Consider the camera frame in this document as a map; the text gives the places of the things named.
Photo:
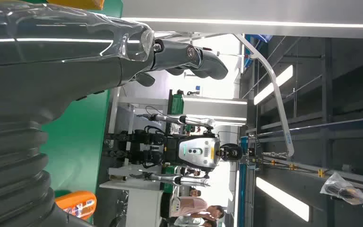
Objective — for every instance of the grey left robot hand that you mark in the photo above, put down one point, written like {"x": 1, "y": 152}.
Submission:
{"x": 59, "y": 62}

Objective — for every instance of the white metal gantry frame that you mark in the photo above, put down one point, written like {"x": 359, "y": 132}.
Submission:
{"x": 278, "y": 103}

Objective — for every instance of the white table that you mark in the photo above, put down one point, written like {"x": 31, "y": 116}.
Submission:
{"x": 144, "y": 206}

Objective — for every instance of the green table mat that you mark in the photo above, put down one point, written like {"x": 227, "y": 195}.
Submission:
{"x": 75, "y": 150}

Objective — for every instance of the white workbench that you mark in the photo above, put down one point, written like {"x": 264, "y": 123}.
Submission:
{"x": 212, "y": 109}

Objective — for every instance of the orange detergent bottle clear cap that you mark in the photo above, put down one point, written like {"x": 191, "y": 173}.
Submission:
{"x": 72, "y": 200}

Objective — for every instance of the ceiling light panel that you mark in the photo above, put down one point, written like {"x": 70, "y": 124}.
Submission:
{"x": 281, "y": 199}
{"x": 274, "y": 84}

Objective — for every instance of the clear plastic bag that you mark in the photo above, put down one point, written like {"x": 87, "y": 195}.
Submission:
{"x": 341, "y": 191}

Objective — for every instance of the green equipment box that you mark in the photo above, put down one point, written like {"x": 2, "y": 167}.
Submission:
{"x": 168, "y": 190}
{"x": 176, "y": 105}

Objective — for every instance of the yellow taped cardboard box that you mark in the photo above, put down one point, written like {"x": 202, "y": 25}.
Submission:
{"x": 75, "y": 3}

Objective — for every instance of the person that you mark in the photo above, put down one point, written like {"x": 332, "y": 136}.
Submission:
{"x": 191, "y": 206}
{"x": 194, "y": 192}
{"x": 191, "y": 222}

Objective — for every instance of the silver black humanoid robot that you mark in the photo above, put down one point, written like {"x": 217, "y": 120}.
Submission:
{"x": 197, "y": 153}

